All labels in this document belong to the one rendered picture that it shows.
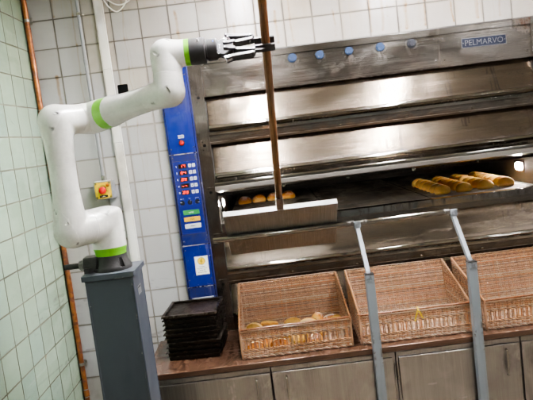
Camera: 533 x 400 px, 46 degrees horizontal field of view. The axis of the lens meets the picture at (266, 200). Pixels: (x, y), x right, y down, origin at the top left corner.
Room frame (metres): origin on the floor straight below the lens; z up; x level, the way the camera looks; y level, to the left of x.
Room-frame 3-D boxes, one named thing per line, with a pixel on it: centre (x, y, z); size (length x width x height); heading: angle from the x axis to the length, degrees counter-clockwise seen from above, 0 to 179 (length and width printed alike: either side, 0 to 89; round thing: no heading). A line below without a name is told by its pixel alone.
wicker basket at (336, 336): (3.16, -0.06, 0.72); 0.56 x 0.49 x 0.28; 90
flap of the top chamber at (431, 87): (3.42, -0.63, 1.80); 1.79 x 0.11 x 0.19; 90
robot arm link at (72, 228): (2.31, 0.72, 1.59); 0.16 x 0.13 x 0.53; 144
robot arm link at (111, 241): (2.42, 0.64, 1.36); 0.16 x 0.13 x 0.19; 144
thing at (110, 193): (3.38, 0.87, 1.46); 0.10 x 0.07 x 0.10; 90
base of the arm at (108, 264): (2.43, 0.69, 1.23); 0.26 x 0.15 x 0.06; 90
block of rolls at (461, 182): (3.86, -1.21, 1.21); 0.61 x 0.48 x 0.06; 0
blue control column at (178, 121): (4.35, 0.42, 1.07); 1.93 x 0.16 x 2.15; 0
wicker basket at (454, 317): (3.15, -0.65, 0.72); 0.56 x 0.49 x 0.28; 89
